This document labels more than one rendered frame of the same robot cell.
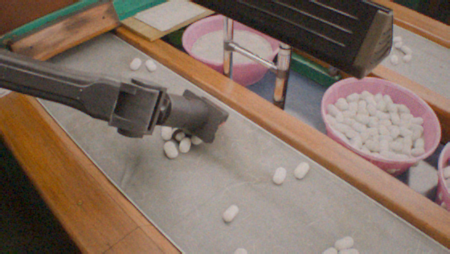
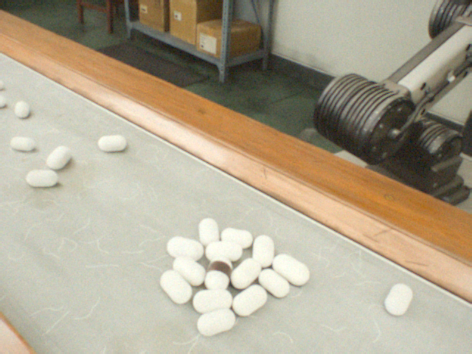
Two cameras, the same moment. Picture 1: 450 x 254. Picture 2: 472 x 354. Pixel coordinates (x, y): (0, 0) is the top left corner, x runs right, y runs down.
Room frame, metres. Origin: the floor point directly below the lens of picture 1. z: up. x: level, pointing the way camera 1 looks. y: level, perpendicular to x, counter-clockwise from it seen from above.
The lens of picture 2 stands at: (0.49, -0.22, 1.05)
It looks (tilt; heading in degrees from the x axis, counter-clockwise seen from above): 35 degrees down; 172
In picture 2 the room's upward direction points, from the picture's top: 5 degrees clockwise
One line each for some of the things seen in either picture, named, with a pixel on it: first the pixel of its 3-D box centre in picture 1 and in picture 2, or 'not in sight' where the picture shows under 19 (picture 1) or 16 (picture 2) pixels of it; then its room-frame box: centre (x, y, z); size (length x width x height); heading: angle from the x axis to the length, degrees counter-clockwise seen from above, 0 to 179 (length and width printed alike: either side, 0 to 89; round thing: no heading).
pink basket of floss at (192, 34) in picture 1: (231, 51); not in sight; (0.86, -0.02, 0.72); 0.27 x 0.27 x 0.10
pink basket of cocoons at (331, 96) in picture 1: (376, 129); not in sight; (0.55, -0.34, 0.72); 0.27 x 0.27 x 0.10
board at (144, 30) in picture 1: (179, 11); not in sight; (1.01, 0.13, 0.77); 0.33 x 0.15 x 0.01; 135
